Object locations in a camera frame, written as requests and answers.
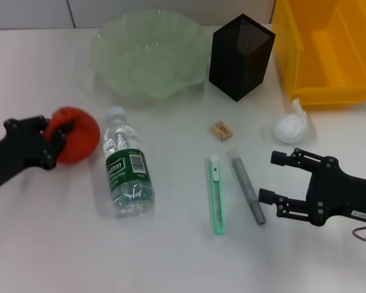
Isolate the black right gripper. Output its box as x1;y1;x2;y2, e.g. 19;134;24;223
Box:
258;147;366;228

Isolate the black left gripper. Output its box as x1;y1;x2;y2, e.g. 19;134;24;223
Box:
0;114;74;196

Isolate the grey marker pen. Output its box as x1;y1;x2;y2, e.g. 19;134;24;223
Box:
226;148;268;226

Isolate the white paper ball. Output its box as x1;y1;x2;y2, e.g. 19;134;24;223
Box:
271;98;312;145

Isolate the green utility knife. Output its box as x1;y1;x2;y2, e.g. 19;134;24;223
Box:
204;154;226;236

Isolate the tan eraser block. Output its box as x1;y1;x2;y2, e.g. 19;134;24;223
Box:
210;121;234;143

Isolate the clear water bottle green label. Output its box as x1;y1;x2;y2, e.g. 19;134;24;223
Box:
102;106;156;219

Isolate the green glass fruit bowl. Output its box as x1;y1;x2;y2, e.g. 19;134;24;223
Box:
90;8;210;101

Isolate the black mesh pen holder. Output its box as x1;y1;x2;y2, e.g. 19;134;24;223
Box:
209;13;276;102

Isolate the yellow plastic bin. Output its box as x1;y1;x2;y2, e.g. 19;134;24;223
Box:
271;0;366;110

